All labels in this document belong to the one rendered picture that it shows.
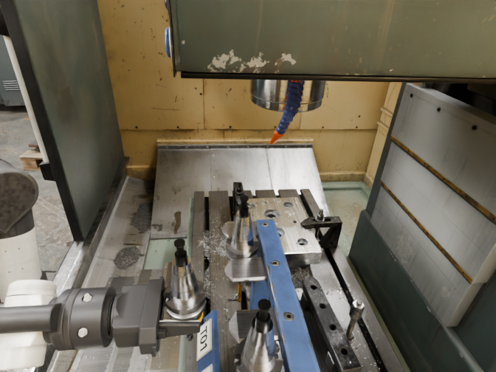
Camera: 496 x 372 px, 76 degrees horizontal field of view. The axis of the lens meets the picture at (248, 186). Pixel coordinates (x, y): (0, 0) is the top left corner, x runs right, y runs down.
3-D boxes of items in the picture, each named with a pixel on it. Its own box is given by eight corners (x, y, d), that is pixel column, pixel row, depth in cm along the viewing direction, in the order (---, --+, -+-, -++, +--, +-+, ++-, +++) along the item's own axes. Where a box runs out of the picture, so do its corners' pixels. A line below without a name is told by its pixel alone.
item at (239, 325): (230, 345, 44) (230, 342, 44) (227, 313, 49) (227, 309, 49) (280, 342, 45) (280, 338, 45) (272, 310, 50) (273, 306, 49)
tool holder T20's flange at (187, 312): (209, 314, 49) (209, 304, 48) (168, 325, 47) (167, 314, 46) (201, 283, 54) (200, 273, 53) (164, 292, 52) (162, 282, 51)
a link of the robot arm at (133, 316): (152, 328, 43) (57, 335, 42) (159, 368, 48) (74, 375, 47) (162, 260, 54) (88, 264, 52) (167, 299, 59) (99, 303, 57)
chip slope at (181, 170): (144, 266, 135) (136, 217, 121) (162, 184, 191) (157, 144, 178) (346, 256, 145) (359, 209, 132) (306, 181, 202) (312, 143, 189)
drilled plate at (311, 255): (243, 268, 93) (243, 255, 91) (235, 209, 118) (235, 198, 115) (319, 263, 96) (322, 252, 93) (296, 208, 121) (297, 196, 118)
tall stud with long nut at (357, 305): (345, 341, 79) (356, 307, 72) (340, 331, 82) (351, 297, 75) (355, 340, 80) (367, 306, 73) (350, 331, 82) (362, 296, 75)
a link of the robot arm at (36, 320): (87, 361, 51) (9, 367, 50) (96, 290, 55) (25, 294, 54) (56, 367, 41) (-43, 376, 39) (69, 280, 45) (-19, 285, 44)
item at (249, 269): (226, 283, 54) (226, 280, 53) (224, 261, 58) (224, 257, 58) (266, 281, 55) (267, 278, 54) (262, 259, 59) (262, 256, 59)
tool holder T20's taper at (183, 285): (201, 300, 48) (199, 268, 45) (172, 308, 47) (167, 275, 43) (196, 278, 52) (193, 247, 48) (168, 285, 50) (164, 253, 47)
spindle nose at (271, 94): (336, 111, 66) (348, 48, 60) (265, 116, 62) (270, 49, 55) (301, 90, 79) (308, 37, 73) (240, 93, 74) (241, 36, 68)
